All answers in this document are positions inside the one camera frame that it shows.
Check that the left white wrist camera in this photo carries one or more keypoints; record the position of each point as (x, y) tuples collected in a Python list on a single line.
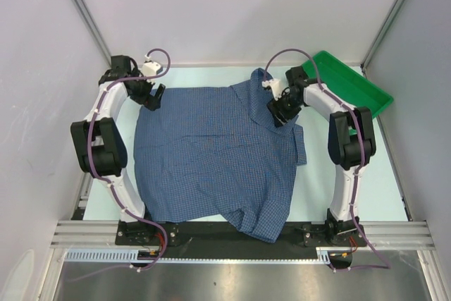
[(150, 67)]

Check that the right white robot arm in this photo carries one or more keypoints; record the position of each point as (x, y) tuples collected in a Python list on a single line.
[(351, 143)]

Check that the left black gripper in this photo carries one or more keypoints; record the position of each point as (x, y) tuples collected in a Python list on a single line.
[(151, 102)]

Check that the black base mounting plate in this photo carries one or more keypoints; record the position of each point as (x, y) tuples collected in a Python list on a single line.
[(296, 240)]

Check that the grey slotted cable duct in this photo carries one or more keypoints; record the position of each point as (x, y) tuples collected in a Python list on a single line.
[(141, 257)]

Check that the green plastic tray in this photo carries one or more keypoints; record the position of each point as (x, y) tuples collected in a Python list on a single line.
[(349, 85)]

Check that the aluminium frame rail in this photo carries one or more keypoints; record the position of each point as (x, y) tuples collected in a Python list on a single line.
[(391, 235)]

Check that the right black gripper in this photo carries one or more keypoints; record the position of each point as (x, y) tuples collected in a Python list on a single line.
[(275, 106)]

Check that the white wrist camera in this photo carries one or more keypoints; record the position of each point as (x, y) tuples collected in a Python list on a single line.
[(275, 86), (150, 67)]

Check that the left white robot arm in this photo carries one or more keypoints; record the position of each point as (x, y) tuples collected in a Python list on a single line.
[(99, 147)]

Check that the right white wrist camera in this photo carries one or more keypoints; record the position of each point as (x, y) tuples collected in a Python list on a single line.
[(275, 86)]

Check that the blue checkered long sleeve shirt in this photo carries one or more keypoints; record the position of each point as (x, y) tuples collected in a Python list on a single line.
[(217, 151)]

